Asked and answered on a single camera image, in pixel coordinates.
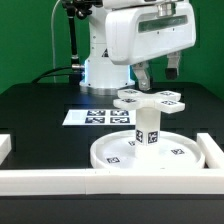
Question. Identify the white round table top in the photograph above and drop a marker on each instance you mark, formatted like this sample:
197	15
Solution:
121	150

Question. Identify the white cross-shaped table base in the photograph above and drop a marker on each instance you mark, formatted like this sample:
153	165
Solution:
164	101

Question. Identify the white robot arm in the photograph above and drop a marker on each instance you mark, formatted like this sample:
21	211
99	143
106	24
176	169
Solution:
102	76

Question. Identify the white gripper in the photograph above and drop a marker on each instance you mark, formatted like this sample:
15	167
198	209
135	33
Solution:
135	35

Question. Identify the white marker sheet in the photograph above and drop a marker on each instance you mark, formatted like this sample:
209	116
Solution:
100	117

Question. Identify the white U-shaped fence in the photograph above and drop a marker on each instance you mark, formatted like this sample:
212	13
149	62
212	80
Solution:
209	180

